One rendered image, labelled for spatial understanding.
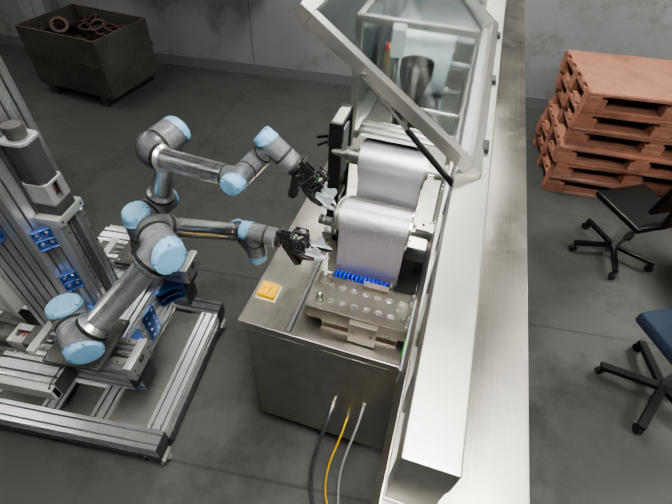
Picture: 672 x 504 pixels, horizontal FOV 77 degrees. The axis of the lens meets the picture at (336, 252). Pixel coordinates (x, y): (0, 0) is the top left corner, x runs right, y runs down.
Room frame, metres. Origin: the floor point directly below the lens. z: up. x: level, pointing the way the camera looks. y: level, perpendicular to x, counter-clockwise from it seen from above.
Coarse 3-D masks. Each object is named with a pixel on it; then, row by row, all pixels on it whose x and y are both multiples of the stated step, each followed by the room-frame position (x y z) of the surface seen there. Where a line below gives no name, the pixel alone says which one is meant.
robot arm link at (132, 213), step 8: (128, 208) 1.33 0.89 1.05; (136, 208) 1.34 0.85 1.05; (144, 208) 1.34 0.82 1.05; (152, 208) 1.37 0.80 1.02; (128, 216) 1.29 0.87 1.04; (136, 216) 1.29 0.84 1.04; (144, 216) 1.30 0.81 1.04; (128, 224) 1.27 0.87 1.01; (136, 224) 1.27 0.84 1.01; (128, 232) 1.28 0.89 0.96; (136, 240) 1.27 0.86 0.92
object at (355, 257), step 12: (348, 240) 1.07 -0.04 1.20; (348, 252) 1.07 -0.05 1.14; (360, 252) 1.06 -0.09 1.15; (372, 252) 1.05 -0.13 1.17; (384, 252) 1.04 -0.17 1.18; (396, 252) 1.03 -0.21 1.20; (348, 264) 1.07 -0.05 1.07; (360, 264) 1.06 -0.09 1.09; (372, 264) 1.04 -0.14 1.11; (384, 264) 1.03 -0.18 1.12; (396, 264) 1.02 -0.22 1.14; (360, 276) 1.05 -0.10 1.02; (372, 276) 1.04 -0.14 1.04; (384, 276) 1.03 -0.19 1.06; (396, 276) 1.02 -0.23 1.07
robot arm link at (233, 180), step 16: (144, 144) 1.25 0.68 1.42; (160, 144) 1.26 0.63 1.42; (144, 160) 1.21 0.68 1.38; (160, 160) 1.20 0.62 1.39; (176, 160) 1.19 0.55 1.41; (192, 160) 1.18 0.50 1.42; (208, 160) 1.18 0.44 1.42; (192, 176) 1.16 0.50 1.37; (208, 176) 1.13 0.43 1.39; (224, 176) 1.10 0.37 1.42; (240, 176) 1.11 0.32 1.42; (224, 192) 1.09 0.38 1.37; (240, 192) 1.08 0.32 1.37
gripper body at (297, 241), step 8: (280, 232) 1.12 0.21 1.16; (288, 232) 1.13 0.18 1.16; (296, 232) 1.13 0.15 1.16; (304, 232) 1.13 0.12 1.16; (280, 240) 1.13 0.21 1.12; (288, 240) 1.12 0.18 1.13; (296, 240) 1.09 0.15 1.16; (304, 240) 1.11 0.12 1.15; (296, 248) 1.10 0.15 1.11; (304, 248) 1.10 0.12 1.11
